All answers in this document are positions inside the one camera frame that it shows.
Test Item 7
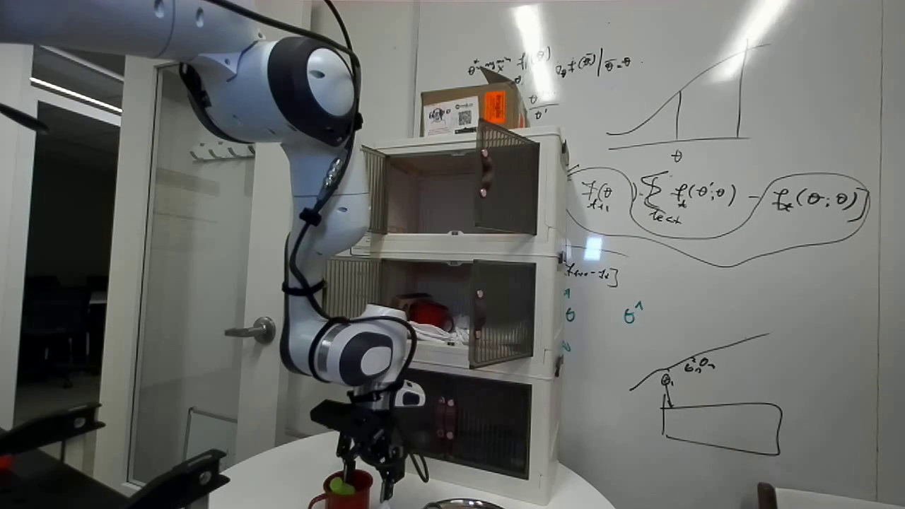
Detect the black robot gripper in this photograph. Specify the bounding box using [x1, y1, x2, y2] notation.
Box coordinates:
[311, 394, 427, 499]

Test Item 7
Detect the red mug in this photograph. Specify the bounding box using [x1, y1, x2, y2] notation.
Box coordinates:
[309, 471, 374, 509]

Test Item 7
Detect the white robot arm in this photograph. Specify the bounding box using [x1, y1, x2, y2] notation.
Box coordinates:
[0, 0, 420, 496]

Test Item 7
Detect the green object inside mug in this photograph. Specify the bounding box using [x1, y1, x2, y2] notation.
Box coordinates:
[329, 479, 358, 499]

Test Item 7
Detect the white three-tier cabinet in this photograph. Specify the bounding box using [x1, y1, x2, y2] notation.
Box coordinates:
[329, 129, 570, 503]

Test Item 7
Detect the metal bowl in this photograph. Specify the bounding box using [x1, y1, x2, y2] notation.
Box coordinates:
[424, 499, 503, 509]

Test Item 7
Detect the white folded cloth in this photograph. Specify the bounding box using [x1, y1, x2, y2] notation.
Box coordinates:
[411, 322, 469, 346]

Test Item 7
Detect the red item on middle shelf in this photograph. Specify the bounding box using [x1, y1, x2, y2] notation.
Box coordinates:
[399, 294, 452, 329]

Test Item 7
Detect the cardboard box with labels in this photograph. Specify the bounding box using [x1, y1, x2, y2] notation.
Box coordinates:
[421, 72, 529, 136]

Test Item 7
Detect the silver door handle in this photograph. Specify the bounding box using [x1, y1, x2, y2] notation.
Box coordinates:
[226, 318, 278, 346]

